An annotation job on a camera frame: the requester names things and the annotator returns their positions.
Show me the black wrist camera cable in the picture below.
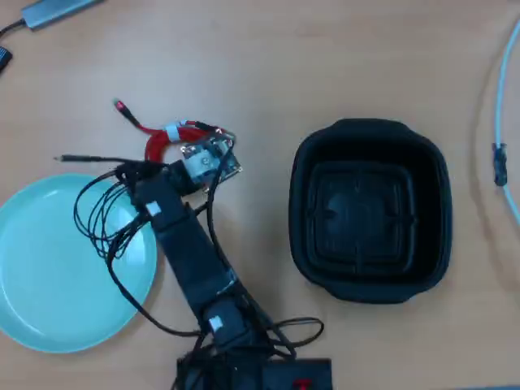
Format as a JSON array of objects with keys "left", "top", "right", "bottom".
[{"left": 205, "top": 174, "right": 326, "bottom": 361}]

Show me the green round bowl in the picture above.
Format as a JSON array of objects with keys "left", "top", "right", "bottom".
[{"left": 0, "top": 173, "right": 158, "bottom": 353}]

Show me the black hub cable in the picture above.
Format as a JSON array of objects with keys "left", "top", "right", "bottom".
[{"left": 0, "top": 18, "right": 28, "bottom": 40}]

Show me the grey USB hub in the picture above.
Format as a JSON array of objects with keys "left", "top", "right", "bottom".
[{"left": 20, "top": 0, "right": 106, "bottom": 32}]

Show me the black cable clip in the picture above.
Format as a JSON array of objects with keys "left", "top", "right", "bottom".
[{"left": 492, "top": 141, "right": 509, "bottom": 187}]

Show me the bare circuit board wrist camera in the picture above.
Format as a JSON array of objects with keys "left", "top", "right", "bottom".
[{"left": 180, "top": 136, "right": 245, "bottom": 192}]

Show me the white round cable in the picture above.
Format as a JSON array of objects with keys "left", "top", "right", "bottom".
[{"left": 493, "top": 15, "right": 520, "bottom": 227}]

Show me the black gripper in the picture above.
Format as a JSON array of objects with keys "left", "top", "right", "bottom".
[{"left": 164, "top": 159, "right": 196, "bottom": 198}]

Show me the red charging cable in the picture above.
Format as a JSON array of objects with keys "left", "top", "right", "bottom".
[{"left": 112, "top": 97, "right": 236, "bottom": 163}]

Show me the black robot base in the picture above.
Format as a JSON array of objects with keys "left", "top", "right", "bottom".
[{"left": 176, "top": 357, "right": 334, "bottom": 390}]

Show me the black charging cable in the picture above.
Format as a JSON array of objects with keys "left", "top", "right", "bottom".
[{"left": 52, "top": 153, "right": 170, "bottom": 184}]

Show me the black square bowl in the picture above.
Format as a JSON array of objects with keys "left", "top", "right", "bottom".
[{"left": 288, "top": 117, "right": 453, "bottom": 305}]

